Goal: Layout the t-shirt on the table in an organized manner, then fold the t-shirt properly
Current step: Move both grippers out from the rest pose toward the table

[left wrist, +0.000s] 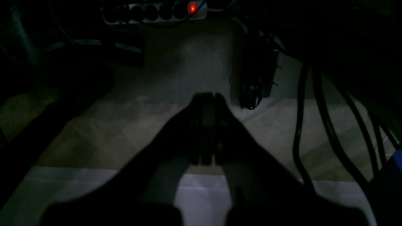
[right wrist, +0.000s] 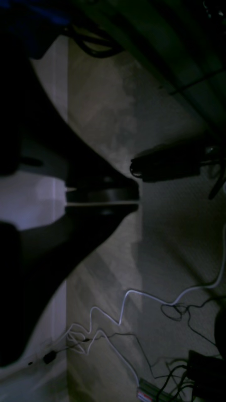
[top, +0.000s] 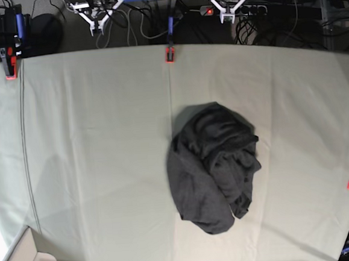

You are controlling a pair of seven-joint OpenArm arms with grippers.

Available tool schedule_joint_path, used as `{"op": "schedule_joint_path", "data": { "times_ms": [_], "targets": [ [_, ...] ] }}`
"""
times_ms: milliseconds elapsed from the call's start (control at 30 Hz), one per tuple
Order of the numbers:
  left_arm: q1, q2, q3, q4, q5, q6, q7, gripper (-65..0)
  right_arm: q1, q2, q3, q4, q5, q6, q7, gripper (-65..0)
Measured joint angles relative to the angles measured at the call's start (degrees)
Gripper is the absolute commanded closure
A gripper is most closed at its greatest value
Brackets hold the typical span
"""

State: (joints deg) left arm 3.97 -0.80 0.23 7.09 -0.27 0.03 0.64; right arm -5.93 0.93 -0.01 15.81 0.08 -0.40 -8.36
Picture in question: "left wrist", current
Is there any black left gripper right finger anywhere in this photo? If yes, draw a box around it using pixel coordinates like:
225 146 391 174
215 94 368 226

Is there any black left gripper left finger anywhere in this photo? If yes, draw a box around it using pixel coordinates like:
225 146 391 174
41 93 215 226

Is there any black power adapter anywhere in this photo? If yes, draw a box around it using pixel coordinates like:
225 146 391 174
239 35 280 110

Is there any white power strip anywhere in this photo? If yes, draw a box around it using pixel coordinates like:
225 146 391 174
100 0 208 26

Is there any black cable bundle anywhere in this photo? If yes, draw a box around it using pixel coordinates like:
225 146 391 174
292 63 402 195

